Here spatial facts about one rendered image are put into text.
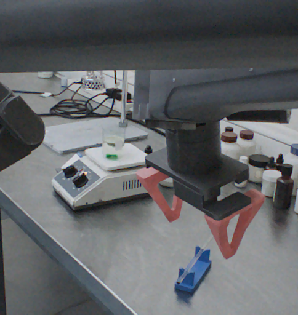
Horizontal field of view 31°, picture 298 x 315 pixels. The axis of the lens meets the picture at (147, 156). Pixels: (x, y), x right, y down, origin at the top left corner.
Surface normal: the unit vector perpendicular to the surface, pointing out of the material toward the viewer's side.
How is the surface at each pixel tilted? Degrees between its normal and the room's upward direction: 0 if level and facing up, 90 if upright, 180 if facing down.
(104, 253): 0
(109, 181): 90
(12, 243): 0
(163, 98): 84
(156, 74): 84
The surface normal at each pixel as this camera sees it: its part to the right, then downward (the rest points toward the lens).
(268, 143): -0.80, 0.18
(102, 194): 0.51, 0.33
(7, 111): 0.62, 0.00
